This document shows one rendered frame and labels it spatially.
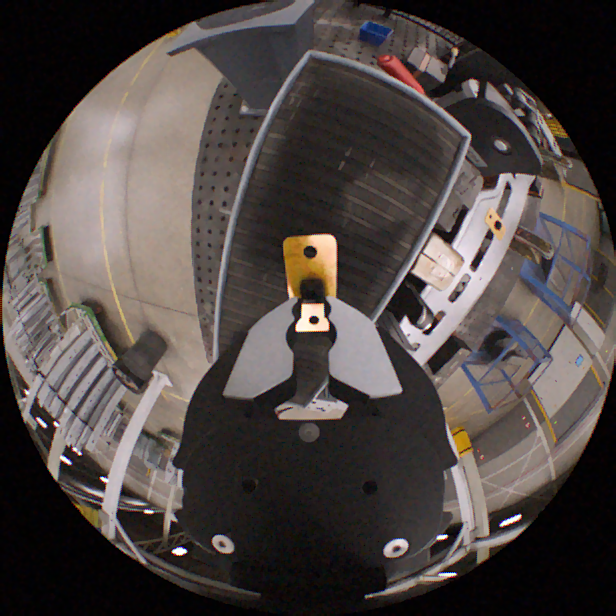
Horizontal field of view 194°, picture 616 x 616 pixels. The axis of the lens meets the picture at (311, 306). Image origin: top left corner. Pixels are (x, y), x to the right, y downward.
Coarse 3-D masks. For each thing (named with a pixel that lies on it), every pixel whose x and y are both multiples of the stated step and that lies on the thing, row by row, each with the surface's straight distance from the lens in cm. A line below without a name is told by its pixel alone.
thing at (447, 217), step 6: (450, 192) 25; (450, 198) 25; (456, 198) 26; (444, 204) 24; (450, 204) 25; (456, 204) 26; (462, 204) 27; (444, 210) 24; (450, 210) 25; (456, 210) 26; (438, 216) 24; (444, 216) 25; (450, 216) 25; (456, 216) 26; (438, 222) 24; (444, 222) 25; (450, 222) 25; (438, 228) 27; (444, 228) 25; (450, 228) 26
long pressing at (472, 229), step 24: (480, 192) 44; (480, 216) 44; (504, 216) 51; (456, 240) 40; (480, 240) 45; (504, 240) 53; (480, 264) 47; (432, 288) 40; (480, 288) 51; (456, 312) 49; (408, 336) 45; (432, 336) 50; (336, 408) 67
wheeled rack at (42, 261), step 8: (32, 232) 572; (40, 232) 584; (40, 240) 597; (40, 248) 616; (24, 256) 569; (40, 256) 642; (40, 264) 680; (8, 272) 750; (24, 272) 754; (32, 272) 624; (8, 280) 602
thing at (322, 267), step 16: (288, 240) 13; (304, 240) 13; (320, 240) 13; (288, 256) 13; (304, 256) 13; (320, 256) 13; (288, 272) 14; (304, 272) 14; (320, 272) 14; (288, 288) 14; (304, 288) 13; (320, 288) 13; (304, 304) 14; (320, 304) 15; (304, 320) 16; (320, 320) 16
